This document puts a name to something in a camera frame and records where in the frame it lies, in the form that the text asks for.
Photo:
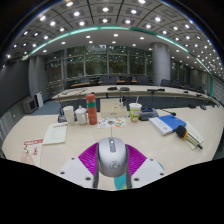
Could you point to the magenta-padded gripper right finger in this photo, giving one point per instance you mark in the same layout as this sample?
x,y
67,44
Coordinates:
x,y
146,171

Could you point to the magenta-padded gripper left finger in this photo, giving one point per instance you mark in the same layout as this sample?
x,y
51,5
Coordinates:
x,y
75,171

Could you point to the silver grey computer mouse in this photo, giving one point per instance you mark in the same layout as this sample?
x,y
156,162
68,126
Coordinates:
x,y
112,158

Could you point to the white booklet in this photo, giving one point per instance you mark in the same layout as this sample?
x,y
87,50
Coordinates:
x,y
55,133

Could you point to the red and white magazine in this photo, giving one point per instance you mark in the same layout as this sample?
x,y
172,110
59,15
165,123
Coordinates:
x,y
33,150

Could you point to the blue and white book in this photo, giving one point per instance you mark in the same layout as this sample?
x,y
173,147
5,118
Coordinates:
x,y
168,124

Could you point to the black and yellow microphone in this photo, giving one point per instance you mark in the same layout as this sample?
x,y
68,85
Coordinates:
x,y
181,132

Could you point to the black desk microphone base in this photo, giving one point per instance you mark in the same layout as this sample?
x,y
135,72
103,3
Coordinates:
x,y
62,118

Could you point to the plain white paper cup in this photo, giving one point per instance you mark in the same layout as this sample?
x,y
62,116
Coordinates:
x,y
69,116

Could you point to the grey desk telephone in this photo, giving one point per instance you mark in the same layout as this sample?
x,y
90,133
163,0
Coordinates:
x,y
148,114

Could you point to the green printed paper cup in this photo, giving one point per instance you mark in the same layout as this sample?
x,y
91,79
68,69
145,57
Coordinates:
x,y
135,112

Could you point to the colourful sticker sheet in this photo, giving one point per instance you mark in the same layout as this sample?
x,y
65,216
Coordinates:
x,y
111,122

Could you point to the red drink bottle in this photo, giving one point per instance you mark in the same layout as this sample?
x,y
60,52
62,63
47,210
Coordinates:
x,y
91,111

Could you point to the cream cardboard box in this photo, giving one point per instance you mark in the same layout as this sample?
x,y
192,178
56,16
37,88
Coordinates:
x,y
112,108

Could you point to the white standing panel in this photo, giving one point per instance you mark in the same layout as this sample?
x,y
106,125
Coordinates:
x,y
39,100

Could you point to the grey box monitor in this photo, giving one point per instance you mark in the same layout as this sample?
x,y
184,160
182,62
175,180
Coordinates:
x,y
30,105

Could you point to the long curved conference desk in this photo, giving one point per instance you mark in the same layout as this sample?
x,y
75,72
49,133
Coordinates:
x,y
140,89

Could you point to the dark office chairs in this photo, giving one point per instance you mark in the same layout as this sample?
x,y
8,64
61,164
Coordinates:
x,y
110,81

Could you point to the ceiling lights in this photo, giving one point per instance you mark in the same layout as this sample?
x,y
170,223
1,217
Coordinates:
x,y
105,9

